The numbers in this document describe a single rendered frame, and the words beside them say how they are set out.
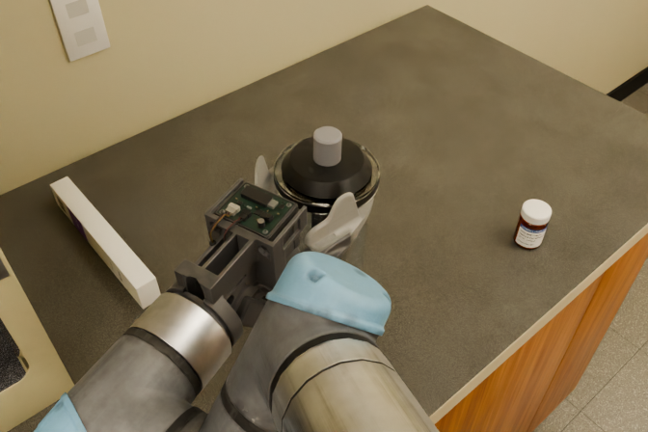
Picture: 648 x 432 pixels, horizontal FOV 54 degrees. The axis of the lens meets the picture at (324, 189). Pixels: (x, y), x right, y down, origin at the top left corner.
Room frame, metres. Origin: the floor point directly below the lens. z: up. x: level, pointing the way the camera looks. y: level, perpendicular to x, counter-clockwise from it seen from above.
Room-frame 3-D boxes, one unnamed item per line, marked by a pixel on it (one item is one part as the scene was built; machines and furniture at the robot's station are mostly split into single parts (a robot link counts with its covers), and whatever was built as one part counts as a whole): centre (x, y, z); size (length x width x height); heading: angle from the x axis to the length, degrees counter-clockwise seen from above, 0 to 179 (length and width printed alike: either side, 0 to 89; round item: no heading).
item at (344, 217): (0.41, -0.02, 1.22); 0.09 x 0.03 x 0.06; 125
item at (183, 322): (0.28, 0.12, 1.21); 0.08 x 0.05 x 0.08; 59
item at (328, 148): (0.48, 0.00, 1.23); 0.09 x 0.09 x 0.07
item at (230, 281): (0.35, 0.07, 1.22); 0.12 x 0.08 x 0.09; 149
